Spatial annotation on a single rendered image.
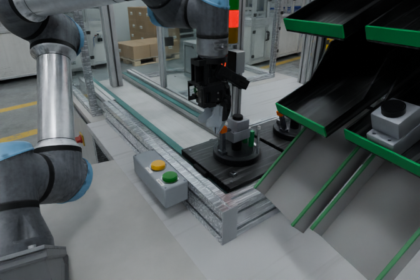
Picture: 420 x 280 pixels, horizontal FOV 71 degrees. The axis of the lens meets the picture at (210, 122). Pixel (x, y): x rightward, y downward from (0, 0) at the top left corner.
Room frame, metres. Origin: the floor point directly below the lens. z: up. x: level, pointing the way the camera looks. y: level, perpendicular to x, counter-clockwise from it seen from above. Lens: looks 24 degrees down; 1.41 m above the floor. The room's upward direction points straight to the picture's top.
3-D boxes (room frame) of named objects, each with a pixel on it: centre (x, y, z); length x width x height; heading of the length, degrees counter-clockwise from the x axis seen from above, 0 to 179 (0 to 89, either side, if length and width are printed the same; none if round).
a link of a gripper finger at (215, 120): (0.69, -0.01, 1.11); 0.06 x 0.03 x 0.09; 125
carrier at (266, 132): (0.91, -0.29, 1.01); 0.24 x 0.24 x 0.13; 35
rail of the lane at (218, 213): (0.90, 0.20, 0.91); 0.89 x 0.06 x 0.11; 35
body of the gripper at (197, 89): (0.70, 0.00, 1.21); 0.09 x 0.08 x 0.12; 125
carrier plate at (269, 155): (0.76, -0.08, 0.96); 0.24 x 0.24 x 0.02; 35
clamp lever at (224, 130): (0.73, -0.04, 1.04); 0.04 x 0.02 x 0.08; 125
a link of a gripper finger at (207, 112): (0.72, 0.01, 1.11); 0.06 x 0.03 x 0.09; 125
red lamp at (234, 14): (0.98, -0.07, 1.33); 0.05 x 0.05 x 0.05
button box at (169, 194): (0.71, 0.15, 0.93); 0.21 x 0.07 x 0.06; 35
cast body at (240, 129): (0.77, -0.09, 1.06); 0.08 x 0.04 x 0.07; 127
